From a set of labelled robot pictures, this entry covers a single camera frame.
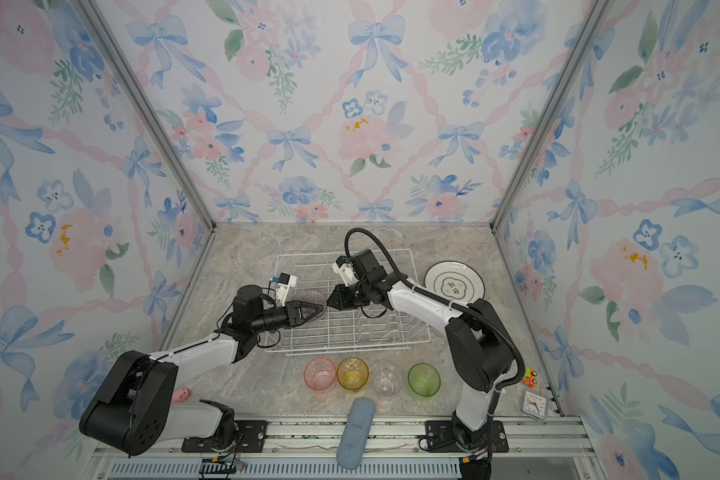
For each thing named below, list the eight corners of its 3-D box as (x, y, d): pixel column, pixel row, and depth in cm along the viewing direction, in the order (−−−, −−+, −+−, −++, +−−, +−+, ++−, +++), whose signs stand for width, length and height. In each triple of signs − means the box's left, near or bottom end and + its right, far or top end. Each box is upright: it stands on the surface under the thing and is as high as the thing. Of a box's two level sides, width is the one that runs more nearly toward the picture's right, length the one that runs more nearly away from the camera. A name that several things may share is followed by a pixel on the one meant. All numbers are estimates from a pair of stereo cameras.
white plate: (427, 303, 100) (430, 295, 97) (422, 268, 110) (424, 260, 106) (484, 303, 101) (488, 295, 97) (474, 268, 110) (478, 260, 106)
